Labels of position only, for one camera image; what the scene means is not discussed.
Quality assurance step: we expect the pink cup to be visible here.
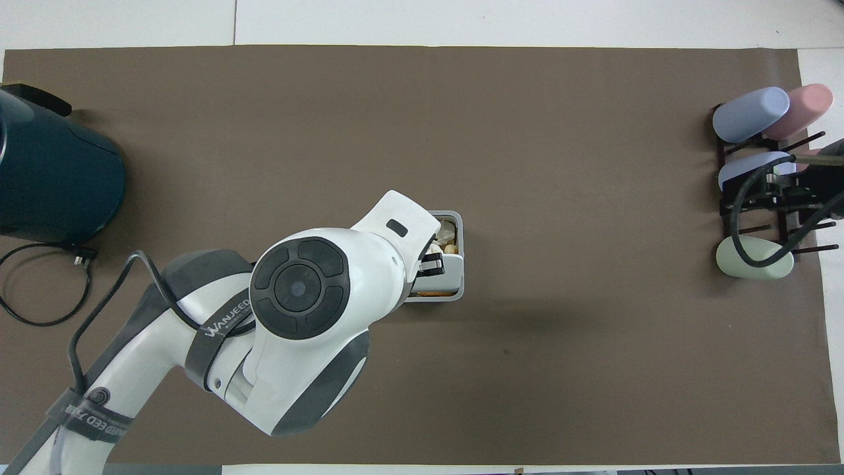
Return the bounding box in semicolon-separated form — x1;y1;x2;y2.
764;83;834;141

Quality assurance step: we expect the black kettle power cord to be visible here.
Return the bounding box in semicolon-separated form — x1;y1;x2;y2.
0;241;99;328

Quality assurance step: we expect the black cable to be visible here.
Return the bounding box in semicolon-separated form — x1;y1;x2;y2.
68;250;258;395

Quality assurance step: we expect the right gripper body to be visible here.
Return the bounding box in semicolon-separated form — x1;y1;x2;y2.
796;139;844;221

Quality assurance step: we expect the grey trash can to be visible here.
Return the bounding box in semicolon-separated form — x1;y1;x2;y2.
405;210;465;303

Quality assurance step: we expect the black cup rack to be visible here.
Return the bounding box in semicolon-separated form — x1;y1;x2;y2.
711;102;841;265

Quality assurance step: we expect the grey trash can lid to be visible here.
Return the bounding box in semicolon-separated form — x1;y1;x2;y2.
422;253;462;297

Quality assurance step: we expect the pale green cup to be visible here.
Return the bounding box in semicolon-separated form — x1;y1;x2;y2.
715;236;795;280

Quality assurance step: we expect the lavender blue cup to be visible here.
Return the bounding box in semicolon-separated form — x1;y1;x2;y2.
718;151;798;193
712;86;791;144

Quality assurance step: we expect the dark teal electric kettle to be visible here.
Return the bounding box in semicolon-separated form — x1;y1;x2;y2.
0;82;127;246

